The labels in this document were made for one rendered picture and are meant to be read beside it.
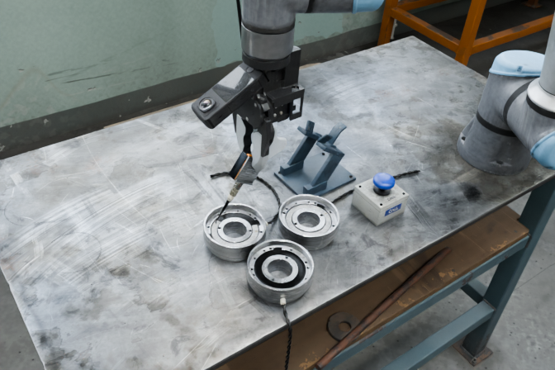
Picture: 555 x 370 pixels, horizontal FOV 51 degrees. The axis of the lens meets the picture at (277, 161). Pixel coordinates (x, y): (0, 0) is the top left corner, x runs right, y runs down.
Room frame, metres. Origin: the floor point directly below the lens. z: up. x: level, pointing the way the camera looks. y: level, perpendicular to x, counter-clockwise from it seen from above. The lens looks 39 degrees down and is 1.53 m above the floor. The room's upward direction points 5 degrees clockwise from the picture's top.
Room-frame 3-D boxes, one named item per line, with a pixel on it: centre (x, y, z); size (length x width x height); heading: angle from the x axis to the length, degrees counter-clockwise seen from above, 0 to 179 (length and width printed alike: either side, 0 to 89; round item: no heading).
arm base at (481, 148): (1.01, -0.46, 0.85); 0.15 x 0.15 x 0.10
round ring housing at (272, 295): (0.61, -0.02, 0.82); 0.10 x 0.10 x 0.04
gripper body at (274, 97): (0.76, 0.02, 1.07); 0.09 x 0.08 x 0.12; 130
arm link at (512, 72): (1.01, -0.46, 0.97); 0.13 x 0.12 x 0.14; 13
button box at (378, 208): (0.81, -0.20, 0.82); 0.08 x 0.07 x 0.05; 128
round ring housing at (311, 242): (0.73, -0.06, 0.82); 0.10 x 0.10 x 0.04
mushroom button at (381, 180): (0.81, -0.19, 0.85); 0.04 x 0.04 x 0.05
